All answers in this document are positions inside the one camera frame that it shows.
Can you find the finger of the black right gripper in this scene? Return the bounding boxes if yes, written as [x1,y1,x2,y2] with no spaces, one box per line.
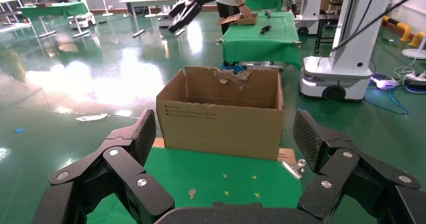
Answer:
[168,0,201,19]
[168,1,203,34]

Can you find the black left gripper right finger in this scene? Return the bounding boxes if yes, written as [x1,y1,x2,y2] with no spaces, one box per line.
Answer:
[292,110,426,224]

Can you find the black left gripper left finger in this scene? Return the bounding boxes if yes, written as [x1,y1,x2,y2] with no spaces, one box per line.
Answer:
[31,108,176,224]

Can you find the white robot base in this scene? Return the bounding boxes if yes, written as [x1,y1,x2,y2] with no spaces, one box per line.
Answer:
[156,12,174,28]
[67,12,97,30]

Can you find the open shallow cardboard box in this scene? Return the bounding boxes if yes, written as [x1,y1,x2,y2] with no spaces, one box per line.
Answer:
[217,13,259,27]

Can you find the large open cardboard carton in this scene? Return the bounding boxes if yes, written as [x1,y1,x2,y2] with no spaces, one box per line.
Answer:
[155,65,285,162]

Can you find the bare person hand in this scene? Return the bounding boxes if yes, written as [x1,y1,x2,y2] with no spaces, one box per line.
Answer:
[240,5,254,19]

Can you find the person in white shirt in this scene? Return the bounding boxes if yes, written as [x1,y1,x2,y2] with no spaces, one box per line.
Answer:
[216,0,246,36]

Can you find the white table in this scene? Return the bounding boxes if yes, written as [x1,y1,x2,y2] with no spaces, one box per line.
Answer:
[119,0,188,39]

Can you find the silver binder clip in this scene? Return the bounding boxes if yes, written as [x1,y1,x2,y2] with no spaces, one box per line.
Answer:
[281,159,307,180]

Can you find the blue shoe covers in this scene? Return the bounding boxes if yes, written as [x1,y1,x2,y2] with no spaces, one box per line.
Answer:
[222,61,248,75]

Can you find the green table cloth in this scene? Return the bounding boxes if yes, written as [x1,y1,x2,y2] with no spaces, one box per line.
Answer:
[85,146,304,224]

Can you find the white wheeled robot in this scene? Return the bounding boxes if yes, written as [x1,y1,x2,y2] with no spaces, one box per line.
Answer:
[298,0,398,102]
[294,0,326,37]

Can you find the white device purple light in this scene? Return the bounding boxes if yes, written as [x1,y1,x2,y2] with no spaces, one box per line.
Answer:
[370,74,398,90]

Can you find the black metal stool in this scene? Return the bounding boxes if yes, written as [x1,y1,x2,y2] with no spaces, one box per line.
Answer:
[314,14,340,53]

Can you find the white power strip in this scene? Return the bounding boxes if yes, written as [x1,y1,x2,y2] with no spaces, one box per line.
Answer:
[404,71,426,91]

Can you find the white round fan base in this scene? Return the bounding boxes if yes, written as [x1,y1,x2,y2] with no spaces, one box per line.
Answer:
[401,35,426,60]

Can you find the yellow black barrier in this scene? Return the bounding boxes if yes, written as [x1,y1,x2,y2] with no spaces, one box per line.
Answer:
[382,15,426,47]

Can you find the blue floor cable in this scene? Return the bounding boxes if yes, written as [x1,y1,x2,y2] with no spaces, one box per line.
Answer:
[363,88,410,118]

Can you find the black hanging cable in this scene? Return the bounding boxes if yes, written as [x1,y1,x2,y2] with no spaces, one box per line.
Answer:
[332,0,426,51]

